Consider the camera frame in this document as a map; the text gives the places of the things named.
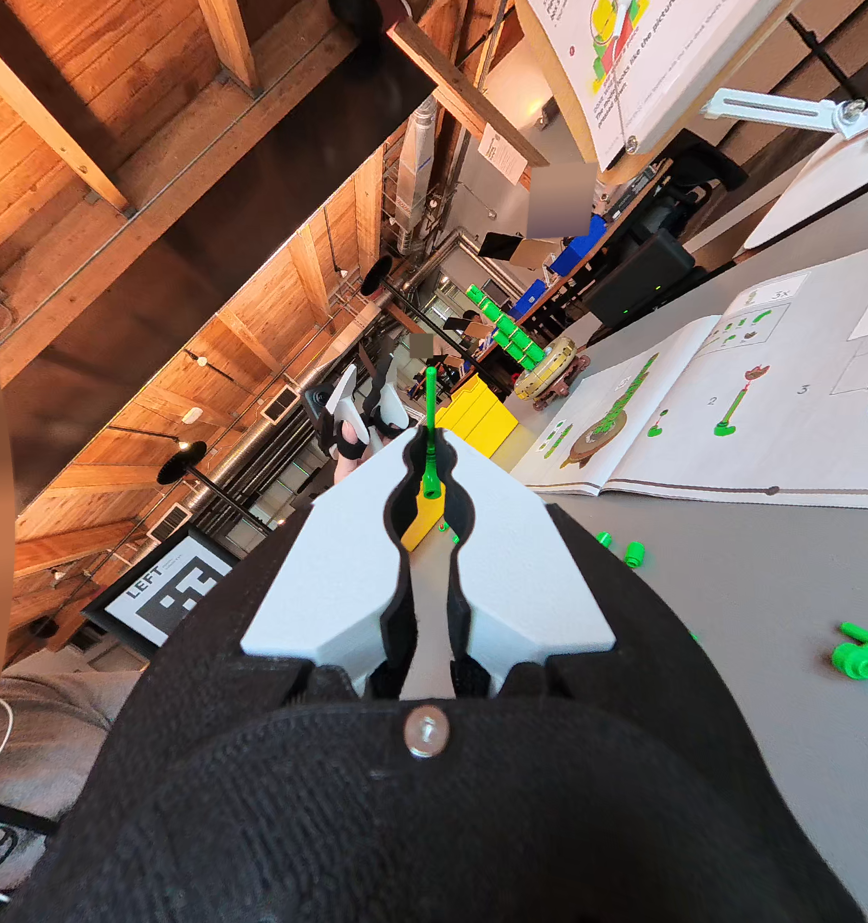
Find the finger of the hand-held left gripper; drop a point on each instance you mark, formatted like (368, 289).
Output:
(345, 396)

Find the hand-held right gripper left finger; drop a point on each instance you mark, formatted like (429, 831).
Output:
(318, 584)

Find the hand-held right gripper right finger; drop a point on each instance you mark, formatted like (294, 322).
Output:
(535, 584)

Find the green lego stick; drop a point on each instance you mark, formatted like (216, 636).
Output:
(431, 411)

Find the green bamboo lego model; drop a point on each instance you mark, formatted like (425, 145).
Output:
(546, 371)

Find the lego instruction booklet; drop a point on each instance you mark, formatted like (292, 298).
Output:
(765, 432)

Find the cluster of green lego connectors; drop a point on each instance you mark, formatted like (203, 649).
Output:
(848, 652)

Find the person's left hand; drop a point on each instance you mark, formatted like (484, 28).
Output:
(347, 469)

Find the black floor lamp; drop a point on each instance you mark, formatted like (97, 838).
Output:
(182, 461)
(376, 270)

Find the yellow plastic bin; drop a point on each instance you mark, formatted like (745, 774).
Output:
(477, 418)

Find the black framed marker sign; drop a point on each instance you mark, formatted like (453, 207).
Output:
(167, 591)

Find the blue plastic bin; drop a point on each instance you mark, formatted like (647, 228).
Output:
(531, 295)
(574, 252)

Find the white paper notice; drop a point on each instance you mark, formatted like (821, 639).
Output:
(502, 151)

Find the black box device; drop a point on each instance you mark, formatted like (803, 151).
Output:
(643, 274)

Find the long wooden table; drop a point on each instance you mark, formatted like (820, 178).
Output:
(621, 209)

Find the printed instruction sheet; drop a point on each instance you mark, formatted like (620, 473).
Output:
(657, 72)

